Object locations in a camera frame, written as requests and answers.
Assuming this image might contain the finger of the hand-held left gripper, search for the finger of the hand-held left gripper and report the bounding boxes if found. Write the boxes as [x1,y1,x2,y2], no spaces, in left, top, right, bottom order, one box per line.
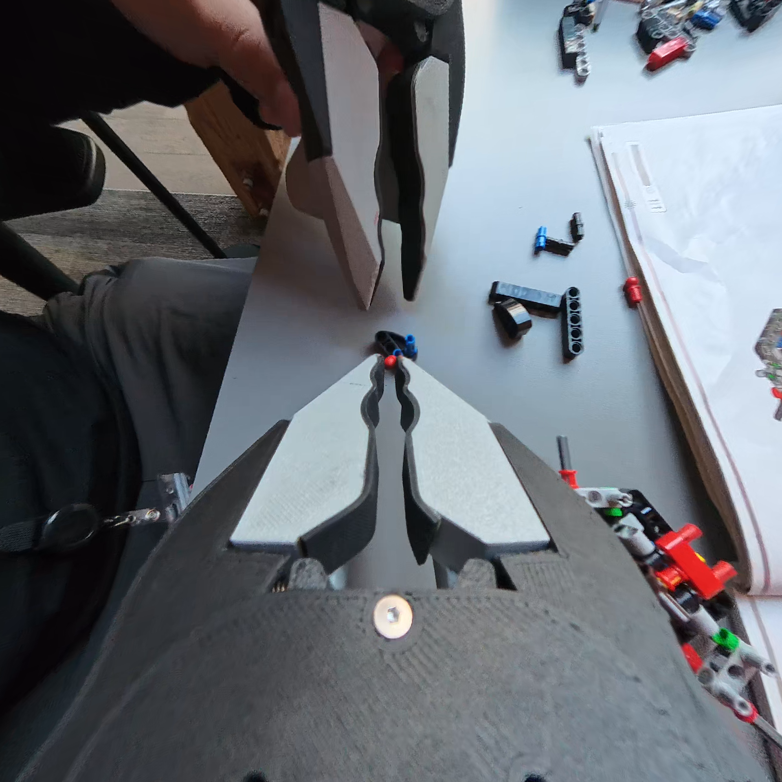
[285,3,387,312]
[374,55,454,303]

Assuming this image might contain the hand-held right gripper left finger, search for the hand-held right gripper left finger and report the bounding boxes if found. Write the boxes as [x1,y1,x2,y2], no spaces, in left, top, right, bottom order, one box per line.
[231,354,387,576]

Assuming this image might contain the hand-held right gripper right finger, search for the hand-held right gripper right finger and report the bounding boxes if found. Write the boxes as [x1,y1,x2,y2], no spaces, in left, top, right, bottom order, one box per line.
[396,356,551,589]

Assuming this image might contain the black angled lego piece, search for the black angled lego piece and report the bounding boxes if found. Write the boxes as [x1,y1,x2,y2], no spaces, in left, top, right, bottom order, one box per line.
[374,330,419,361]

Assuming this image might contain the person's left forearm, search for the person's left forearm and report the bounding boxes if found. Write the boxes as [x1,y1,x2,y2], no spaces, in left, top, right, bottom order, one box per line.
[0,0,227,132]

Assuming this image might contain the curved black lego piece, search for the curved black lego piece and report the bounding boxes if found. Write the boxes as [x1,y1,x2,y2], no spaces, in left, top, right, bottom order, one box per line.
[492,299,532,342]

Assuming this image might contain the long black lego beam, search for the long black lego beam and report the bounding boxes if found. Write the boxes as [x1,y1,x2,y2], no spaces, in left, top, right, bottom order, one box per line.
[488,281,564,319]

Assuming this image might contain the lego engine chassis assembly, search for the lego engine chassis assembly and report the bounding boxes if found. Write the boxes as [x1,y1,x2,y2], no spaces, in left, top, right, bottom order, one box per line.
[556,435,782,743]

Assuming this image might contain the pile of loose lego pieces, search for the pile of loose lego pieces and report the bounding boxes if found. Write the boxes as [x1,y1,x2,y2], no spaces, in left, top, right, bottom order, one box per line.
[557,0,782,83]

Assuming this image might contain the lego instruction booklet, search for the lego instruction booklet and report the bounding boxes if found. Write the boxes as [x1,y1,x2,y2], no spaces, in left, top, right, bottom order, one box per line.
[589,104,782,596]

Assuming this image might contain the person's left hand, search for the person's left hand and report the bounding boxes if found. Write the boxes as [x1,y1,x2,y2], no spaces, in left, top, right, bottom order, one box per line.
[109,0,304,138]

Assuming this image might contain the clear badge holder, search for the clear badge holder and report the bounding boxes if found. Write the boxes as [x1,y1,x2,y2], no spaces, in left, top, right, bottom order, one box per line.
[158,472,198,524]

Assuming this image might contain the black metal bar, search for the black metal bar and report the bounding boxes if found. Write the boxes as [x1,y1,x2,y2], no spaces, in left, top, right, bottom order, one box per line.
[81,112,228,259]

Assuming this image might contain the person's grey trousers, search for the person's grey trousers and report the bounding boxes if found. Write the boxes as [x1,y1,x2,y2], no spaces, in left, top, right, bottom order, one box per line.
[37,257,259,782]

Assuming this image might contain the black badge reel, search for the black badge reel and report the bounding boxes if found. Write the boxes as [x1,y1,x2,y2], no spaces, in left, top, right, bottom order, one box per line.
[43,504,101,551]

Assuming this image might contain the person's black jacket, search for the person's black jacket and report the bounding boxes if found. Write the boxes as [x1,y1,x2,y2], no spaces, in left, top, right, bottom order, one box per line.
[0,308,150,703]

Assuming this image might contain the black chair armrest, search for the black chair armrest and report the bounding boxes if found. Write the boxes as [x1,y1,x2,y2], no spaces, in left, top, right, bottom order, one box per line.
[0,127,106,217]

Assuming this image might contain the wooden post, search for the wooden post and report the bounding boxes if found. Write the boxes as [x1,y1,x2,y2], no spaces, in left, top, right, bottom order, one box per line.
[183,82,291,217]

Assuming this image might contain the black lanyard strap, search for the black lanyard strap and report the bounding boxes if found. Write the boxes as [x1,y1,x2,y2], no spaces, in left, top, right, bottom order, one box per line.
[0,516,51,556]

